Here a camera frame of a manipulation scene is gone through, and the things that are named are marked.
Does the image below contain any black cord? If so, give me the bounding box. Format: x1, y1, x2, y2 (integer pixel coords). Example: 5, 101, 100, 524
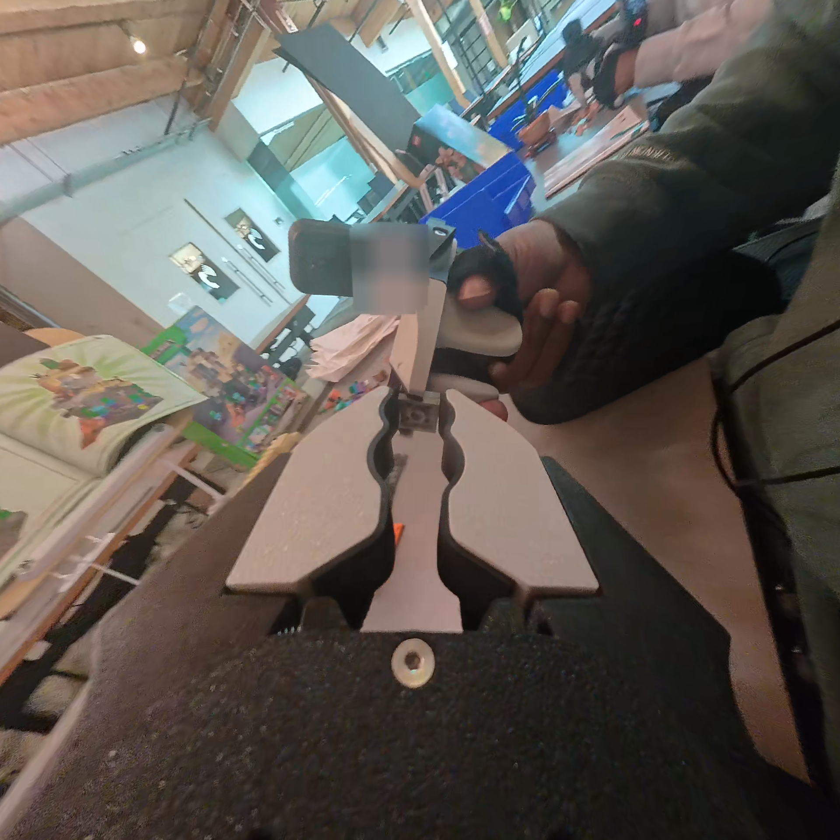
712, 318, 840, 490

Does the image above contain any pale square toy tile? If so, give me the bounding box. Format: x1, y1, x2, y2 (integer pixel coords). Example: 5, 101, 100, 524
397, 392, 441, 434

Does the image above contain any open instruction booklet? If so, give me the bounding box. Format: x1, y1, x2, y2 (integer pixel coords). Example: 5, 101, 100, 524
0, 333, 210, 578

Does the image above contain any green toy set box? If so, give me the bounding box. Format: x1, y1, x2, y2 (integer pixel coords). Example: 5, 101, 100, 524
143, 305, 309, 468

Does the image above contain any white paper bag pile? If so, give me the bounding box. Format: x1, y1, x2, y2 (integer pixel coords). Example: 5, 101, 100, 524
305, 314, 401, 383

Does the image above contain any black square panel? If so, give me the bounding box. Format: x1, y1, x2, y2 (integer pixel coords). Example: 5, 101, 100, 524
274, 25, 422, 135

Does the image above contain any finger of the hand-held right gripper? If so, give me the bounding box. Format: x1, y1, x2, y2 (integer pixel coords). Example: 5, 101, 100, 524
390, 279, 448, 399

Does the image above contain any brown potted plant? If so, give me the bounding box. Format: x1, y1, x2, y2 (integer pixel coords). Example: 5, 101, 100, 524
515, 98, 559, 155

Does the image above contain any person's right forearm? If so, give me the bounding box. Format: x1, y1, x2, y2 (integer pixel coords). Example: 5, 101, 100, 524
535, 0, 840, 277

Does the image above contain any grey desk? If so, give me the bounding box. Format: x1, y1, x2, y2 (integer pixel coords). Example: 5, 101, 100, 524
197, 341, 808, 782

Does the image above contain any person's green sweatshirt torso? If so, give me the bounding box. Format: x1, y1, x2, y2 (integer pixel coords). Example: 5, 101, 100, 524
712, 190, 840, 788

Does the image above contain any heap of colourful toy pieces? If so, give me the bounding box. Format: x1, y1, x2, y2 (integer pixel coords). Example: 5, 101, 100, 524
322, 377, 388, 414

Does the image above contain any blue flower picture box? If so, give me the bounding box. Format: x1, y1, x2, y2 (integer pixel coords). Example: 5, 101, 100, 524
408, 104, 514, 186

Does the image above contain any blue plastic bin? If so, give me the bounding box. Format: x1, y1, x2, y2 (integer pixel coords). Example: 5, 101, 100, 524
420, 152, 536, 250

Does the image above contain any large flat picture book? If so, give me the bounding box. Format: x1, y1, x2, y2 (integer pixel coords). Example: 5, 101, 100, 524
543, 104, 652, 198

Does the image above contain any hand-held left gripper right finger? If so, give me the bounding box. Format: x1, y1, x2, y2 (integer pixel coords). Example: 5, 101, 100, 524
436, 389, 600, 630

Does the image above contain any person's right hand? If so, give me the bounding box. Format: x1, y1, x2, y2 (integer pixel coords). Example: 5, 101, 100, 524
453, 218, 593, 424

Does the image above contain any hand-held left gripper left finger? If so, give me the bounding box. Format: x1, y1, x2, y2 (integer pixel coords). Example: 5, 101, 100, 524
225, 386, 398, 627

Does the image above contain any toy brick building model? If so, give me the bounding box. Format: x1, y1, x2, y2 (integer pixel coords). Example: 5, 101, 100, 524
243, 430, 309, 487

